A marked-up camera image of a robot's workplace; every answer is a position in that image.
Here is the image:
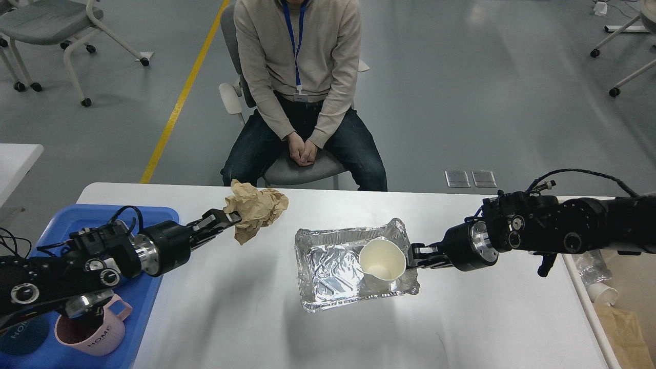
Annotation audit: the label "crumpled clear plastic bag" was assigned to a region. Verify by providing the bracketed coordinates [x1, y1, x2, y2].
[571, 250, 613, 288]

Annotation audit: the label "brown paper bag in bin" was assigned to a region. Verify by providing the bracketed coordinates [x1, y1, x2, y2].
[593, 303, 654, 368]

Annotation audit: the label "white wheeled chair right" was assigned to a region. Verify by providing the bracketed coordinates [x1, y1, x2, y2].
[590, 0, 656, 99]

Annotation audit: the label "right metal floor plate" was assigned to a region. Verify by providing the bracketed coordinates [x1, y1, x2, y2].
[471, 170, 498, 188]

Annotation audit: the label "white side table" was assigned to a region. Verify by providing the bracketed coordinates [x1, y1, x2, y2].
[1, 143, 44, 205]

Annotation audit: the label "white paper cup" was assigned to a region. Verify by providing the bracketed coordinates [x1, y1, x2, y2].
[359, 238, 407, 291]

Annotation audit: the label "aluminium foil tray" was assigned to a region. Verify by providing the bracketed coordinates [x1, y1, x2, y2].
[294, 218, 420, 313]

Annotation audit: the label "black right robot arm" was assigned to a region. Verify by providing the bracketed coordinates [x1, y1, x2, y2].
[407, 171, 655, 277]

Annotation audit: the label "dark blue HOME mug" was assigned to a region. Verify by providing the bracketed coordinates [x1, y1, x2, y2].
[1, 317, 50, 356]

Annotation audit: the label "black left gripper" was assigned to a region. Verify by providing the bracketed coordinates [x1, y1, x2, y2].
[134, 209, 242, 277]

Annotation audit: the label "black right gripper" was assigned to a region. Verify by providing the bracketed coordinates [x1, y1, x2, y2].
[407, 220, 499, 272]

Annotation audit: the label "blue plastic tray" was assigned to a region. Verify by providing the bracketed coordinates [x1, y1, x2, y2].
[1, 204, 162, 368]

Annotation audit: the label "grey wheeled chair left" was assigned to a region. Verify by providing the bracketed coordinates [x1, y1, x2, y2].
[1, 1, 150, 107]

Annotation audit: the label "beige plastic bin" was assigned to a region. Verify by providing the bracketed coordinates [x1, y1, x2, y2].
[556, 197, 656, 369]

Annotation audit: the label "brown paper ball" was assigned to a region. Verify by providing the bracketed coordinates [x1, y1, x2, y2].
[223, 179, 289, 245]

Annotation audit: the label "metal floor plate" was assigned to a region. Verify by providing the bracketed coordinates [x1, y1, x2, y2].
[471, 170, 498, 188]
[444, 170, 471, 188]

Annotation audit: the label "left metal floor plate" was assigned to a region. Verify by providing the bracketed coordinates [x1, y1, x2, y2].
[444, 170, 471, 188]

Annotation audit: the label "pink HOME mug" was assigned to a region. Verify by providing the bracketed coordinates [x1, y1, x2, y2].
[54, 294, 133, 356]

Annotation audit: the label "white cup in bin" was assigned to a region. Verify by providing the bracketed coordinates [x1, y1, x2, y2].
[586, 282, 620, 305]

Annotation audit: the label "seated man in beige sweater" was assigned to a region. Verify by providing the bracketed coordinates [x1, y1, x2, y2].
[221, 1, 387, 191]

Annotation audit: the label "black cables at left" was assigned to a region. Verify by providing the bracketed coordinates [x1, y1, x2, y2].
[0, 227, 33, 257]

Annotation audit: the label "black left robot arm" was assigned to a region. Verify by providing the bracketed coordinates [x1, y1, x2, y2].
[1, 207, 242, 331]

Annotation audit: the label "white power adapter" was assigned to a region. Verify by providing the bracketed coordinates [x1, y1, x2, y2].
[593, 1, 608, 17]

